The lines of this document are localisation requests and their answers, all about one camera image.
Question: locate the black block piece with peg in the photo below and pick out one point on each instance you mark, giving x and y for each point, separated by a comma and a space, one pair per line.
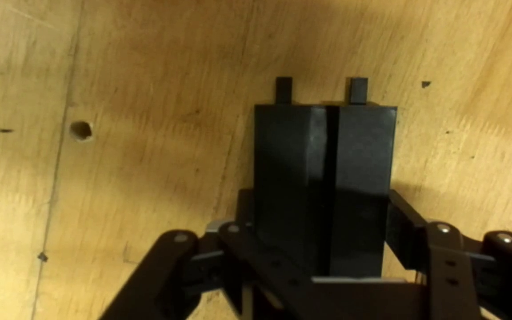
287, 178
362, 178

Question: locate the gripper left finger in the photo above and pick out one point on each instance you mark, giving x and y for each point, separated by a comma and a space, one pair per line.
242, 249

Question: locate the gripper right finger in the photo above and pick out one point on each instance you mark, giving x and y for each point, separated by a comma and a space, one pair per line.
449, 266

